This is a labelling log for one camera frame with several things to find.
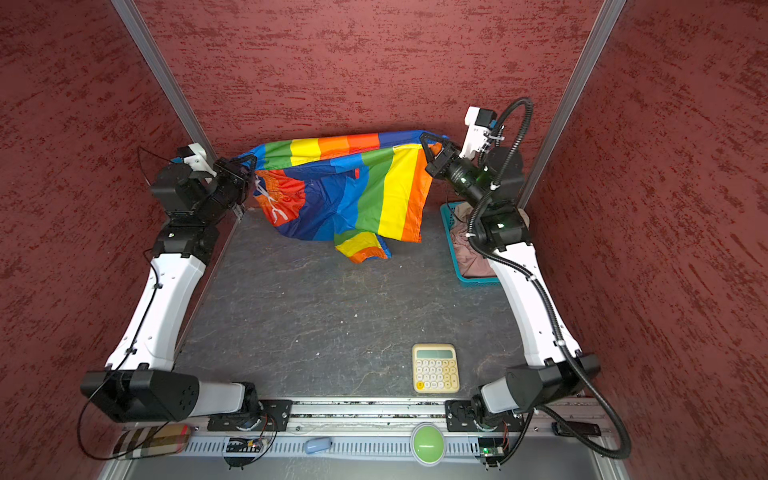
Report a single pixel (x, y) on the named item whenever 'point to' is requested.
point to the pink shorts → (471, 260)
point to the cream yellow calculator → (435, 368)
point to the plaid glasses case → (151, 440)
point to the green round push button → (428, 444)
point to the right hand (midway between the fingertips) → (417, 142)
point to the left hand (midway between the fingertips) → (259, 162)
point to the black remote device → (575, 428)
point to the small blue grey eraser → (319, 444)
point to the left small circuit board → (241, 451)
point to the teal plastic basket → (447, 210)
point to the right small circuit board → (492, 449)
